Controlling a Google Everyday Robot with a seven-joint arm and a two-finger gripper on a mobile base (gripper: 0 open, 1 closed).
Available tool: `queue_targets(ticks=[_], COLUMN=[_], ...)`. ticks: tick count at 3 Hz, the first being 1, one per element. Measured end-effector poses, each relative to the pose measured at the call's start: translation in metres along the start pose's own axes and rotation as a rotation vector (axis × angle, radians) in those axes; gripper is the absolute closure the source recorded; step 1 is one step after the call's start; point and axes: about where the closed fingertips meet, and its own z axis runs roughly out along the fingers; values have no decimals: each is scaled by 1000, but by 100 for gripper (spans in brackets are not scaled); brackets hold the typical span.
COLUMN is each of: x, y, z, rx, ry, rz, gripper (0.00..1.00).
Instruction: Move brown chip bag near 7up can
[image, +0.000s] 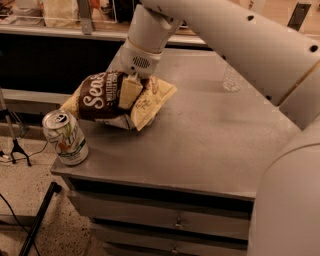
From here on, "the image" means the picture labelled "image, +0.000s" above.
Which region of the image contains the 7up soda can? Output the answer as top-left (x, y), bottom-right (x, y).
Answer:
top-left (42, 109), bottom-right (89, 166)

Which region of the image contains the black metal leg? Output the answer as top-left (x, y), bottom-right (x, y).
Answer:
top-left (19, 182), bottom-right (62, 256)

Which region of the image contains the grey drawer cabinet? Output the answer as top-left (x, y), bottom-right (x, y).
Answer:
top-left (51, 49), bottom-right (299, 256)

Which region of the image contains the clear plastic water bottle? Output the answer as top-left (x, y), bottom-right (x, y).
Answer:
top-left (222, 65), bottom-right (243, 93)

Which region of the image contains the white gripper with vent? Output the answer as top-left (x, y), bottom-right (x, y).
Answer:
top-left (119, 37), bottom-right (163, 110)

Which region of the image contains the grey drawer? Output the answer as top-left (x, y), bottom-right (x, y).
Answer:
top-left (67, 190), bottom-right (250, 240)
top-left (91, 224), bottom-right (247, 256)

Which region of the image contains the top grey drawer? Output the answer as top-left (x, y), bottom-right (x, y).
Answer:
top-left (67, 190), bottom-right (250, 240)

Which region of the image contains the black floor cable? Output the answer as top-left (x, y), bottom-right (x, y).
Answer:
top-left (0, 192), bottom-right (42, 256)

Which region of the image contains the black tripod stand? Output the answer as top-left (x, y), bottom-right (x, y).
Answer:
top-left (0, 88), bottom-right (31, 166)

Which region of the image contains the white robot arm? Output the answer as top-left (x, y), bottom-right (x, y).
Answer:
top-left (121, 0), bottom-right (320, 256)

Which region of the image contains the brown sea salt chip bag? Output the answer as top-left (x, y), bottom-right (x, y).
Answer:
top-left (61, 70), bottom-right (177, 131)

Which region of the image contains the grey metal bracket right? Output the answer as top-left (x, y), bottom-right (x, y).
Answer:
top-left (287, 2), bottom-right (311, 31)

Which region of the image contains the grey metal post left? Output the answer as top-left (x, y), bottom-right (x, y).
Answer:
top-left (77, 0), bottom-right (93, 35)

